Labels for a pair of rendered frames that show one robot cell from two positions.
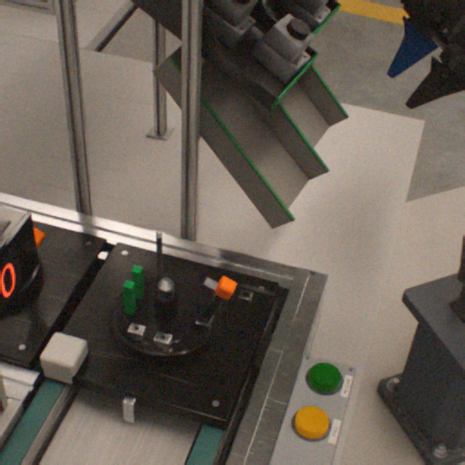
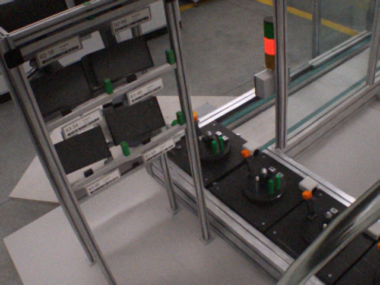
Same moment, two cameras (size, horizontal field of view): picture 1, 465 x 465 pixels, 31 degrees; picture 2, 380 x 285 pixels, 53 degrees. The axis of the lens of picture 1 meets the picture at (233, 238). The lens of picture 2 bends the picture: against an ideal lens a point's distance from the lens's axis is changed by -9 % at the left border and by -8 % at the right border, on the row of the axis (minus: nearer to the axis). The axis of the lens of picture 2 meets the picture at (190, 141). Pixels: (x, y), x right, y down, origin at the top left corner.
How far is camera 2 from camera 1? 1.71 m
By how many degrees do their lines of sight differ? 89
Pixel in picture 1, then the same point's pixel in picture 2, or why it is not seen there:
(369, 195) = not seen: hidden behind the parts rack
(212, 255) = (173, 171)
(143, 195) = (162, 256)
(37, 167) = not seen: outside the picture
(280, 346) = (180, 136)
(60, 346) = (252, 145)
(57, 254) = (233, 187)
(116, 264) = (212, 176)
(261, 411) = (202, 123)
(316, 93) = not seen: hidden behind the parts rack
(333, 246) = (111, 196)
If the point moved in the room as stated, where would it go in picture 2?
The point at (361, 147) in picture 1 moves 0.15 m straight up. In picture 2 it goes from (44, 237) to (28, 208)
